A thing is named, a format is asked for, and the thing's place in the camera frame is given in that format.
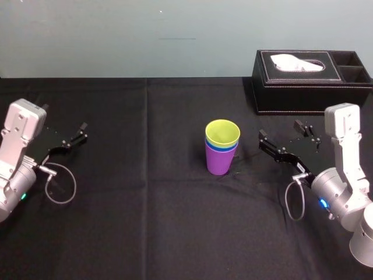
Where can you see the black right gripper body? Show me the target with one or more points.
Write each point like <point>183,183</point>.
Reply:
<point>306,154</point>

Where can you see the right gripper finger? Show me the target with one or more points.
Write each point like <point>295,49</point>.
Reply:
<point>271,148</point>
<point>306,129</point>

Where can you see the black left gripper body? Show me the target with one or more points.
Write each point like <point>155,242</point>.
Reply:
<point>48,143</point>

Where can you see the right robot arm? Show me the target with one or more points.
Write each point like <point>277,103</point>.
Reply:
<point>344,186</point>

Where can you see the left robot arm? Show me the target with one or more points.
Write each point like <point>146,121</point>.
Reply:
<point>17,140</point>

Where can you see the black leather tissue box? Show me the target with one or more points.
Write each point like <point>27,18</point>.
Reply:
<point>291,93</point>

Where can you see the yellow-green plastic cup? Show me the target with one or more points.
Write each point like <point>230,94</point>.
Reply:
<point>223,132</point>

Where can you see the purple plastic cup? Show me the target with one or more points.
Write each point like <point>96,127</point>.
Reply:
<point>218,161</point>

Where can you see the blue plastic cup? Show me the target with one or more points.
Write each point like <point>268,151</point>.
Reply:
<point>210,147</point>

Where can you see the white tissue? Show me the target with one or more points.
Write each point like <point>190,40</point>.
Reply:
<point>288,62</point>

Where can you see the black table cloth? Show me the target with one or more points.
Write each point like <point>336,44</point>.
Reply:
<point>145,227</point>

